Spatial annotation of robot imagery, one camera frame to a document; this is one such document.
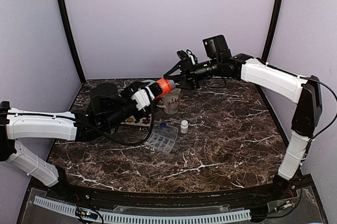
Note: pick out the orange pill bottle grey cap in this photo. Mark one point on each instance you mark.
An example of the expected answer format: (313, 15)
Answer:
(161, 87)

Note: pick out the black frame post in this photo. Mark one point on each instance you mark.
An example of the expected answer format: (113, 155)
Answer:
(70, 40)
(272, 29)

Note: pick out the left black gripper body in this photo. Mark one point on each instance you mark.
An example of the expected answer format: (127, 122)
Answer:
(132, 87)

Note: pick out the black front rail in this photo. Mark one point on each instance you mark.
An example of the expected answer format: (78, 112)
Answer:
(249, 197)

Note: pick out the right black frame post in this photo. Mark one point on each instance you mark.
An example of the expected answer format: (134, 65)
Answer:
(272, 29)

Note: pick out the cream ceramic mug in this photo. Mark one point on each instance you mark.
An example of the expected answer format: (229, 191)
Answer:
(170, 102)

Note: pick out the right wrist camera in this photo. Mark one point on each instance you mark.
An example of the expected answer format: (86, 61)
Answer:
(185, 55)

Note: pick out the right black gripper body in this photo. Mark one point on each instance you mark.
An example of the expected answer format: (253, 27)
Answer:
(192, 72)

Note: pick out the white slotted cable duct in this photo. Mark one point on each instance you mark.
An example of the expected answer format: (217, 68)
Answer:
(102, 216)

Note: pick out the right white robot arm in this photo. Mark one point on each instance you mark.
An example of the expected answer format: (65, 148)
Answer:
(304, 92)

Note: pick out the left black frame post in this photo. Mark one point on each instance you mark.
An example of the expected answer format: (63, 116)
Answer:
(70, 40)

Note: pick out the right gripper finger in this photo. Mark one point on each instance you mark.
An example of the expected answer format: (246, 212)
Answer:
(183, 84)
(177, 71)

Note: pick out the small white pill bottle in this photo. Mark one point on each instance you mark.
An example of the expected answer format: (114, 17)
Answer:
(184, 126)

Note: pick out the clear plastic pill organizer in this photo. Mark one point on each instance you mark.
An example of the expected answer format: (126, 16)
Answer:
(163, 137)

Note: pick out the floral rectangular ceramic plate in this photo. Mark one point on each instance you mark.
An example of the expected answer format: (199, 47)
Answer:
(143, 122)

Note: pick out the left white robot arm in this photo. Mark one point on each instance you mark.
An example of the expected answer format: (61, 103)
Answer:
(107, 109)

